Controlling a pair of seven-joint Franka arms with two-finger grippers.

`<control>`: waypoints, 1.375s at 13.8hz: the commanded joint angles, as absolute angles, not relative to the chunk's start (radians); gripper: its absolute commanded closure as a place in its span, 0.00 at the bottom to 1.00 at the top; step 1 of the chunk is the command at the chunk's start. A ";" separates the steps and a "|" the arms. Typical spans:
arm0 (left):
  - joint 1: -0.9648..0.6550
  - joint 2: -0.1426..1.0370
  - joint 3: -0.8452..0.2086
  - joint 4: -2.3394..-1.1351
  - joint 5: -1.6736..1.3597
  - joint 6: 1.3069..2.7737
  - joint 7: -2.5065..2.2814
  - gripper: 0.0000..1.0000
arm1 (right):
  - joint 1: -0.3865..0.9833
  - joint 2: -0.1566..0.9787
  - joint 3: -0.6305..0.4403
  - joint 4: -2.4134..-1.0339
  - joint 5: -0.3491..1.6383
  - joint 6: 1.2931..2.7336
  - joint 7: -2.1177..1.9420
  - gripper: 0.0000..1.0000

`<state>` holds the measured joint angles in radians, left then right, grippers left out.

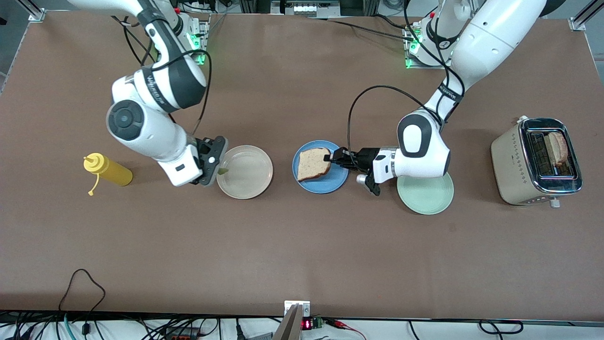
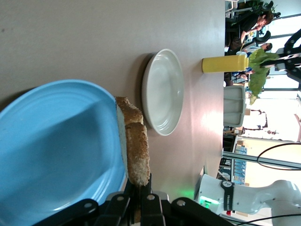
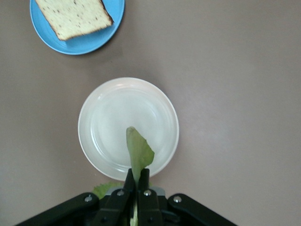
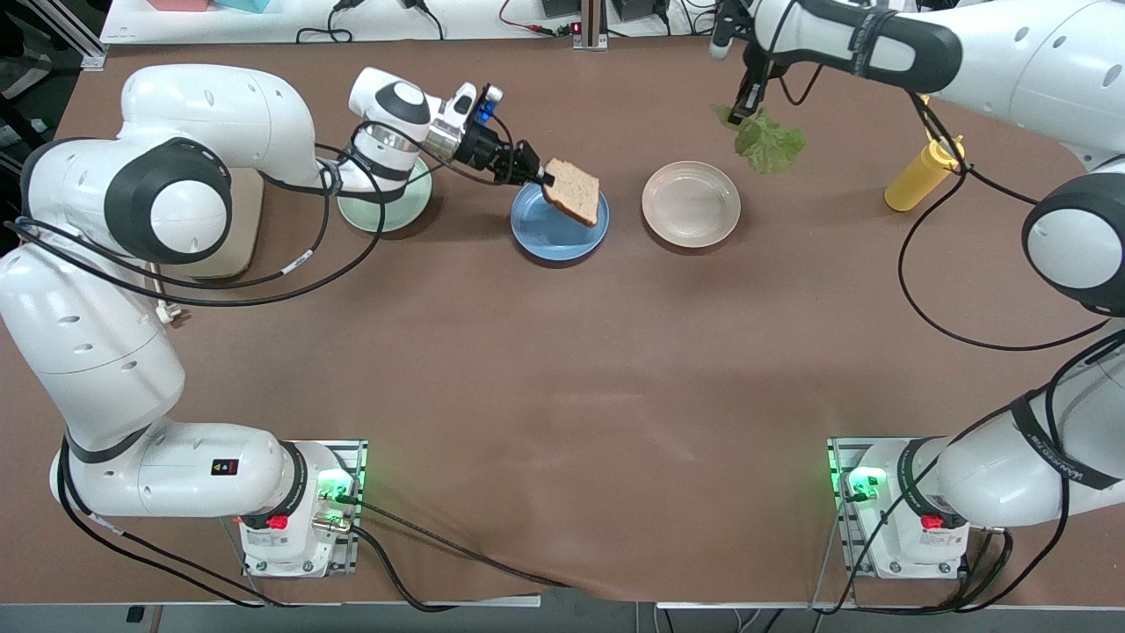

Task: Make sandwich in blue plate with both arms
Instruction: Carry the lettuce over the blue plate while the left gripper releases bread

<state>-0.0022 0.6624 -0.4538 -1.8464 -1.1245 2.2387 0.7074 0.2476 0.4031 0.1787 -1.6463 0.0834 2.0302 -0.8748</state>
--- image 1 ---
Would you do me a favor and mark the brown crust bread slice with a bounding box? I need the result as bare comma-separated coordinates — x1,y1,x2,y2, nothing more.
544,131,569,167
297,147,332,182

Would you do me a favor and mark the yellow squeeze bottle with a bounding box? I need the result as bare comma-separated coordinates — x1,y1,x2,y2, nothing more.
83,152,134,196

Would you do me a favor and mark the blue round plate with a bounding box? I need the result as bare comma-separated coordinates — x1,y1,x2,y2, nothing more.
292,140,350,194

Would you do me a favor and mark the beige round plate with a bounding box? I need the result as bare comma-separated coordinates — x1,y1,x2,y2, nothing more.
216,145,274,200

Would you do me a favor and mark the light green round plate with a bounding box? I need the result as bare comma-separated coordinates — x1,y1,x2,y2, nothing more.
396,172,454,215

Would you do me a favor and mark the beige chrome toaster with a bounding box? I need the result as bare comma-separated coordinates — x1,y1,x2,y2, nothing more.
491,116,583,208

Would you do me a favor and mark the labelled control box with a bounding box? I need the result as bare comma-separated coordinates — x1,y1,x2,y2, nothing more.
270,0,341,17

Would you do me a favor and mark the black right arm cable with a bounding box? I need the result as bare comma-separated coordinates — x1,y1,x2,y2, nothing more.
111,17,211,137

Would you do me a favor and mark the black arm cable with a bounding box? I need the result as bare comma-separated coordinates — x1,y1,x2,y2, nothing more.
111,17,211,137
348,0,465,159

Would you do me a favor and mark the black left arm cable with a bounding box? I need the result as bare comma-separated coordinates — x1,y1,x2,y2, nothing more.
348,0,465,159

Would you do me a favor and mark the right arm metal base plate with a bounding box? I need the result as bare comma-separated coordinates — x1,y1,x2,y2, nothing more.
186,14,209,66

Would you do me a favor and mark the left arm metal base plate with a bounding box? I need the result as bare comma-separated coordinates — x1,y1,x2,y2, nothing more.
403,21,454,70

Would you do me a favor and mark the black cable across table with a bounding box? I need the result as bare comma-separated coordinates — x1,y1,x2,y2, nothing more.
307,14,418,41

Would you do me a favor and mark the thin black looped cable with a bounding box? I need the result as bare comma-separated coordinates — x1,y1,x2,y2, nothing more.
59,269,106,313

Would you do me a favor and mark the red clip wire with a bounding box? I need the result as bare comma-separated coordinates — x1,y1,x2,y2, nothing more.
326,320,368,340

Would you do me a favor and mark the aluminium camera post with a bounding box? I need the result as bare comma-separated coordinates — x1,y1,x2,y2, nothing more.
273,301,310,340

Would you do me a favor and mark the orange cable connector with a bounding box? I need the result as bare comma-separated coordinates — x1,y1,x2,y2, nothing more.
163,330,208,340

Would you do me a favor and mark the aluminium frame profile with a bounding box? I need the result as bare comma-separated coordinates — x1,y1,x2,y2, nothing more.
569,0,604,31
19,0,46,23

